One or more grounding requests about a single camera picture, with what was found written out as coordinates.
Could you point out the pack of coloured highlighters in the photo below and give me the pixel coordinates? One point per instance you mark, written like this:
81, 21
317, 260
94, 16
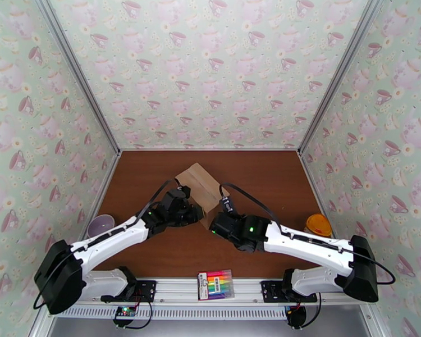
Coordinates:
215, 285

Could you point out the jar with orange lid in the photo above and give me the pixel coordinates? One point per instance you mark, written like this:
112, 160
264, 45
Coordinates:
317, 223

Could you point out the small green circuit board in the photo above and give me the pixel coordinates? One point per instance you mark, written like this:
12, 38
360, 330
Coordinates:
125, 312

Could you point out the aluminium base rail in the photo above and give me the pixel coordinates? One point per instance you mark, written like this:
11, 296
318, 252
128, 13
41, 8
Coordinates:
182, 290

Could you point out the aluminium corner post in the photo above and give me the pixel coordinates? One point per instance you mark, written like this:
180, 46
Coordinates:
77, 72
340, 72

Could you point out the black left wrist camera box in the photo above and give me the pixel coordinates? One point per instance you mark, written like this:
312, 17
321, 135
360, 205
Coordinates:
183, 191

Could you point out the brown cardboard express box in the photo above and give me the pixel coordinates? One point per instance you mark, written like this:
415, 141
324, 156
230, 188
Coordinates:
200, 185

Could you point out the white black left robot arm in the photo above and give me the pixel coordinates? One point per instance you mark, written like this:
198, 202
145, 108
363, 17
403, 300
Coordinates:
108, 241

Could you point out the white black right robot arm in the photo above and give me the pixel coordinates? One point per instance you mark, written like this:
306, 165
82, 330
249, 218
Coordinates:
308, 248

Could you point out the small black electronics module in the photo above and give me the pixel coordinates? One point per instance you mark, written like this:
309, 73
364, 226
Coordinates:
296, 316

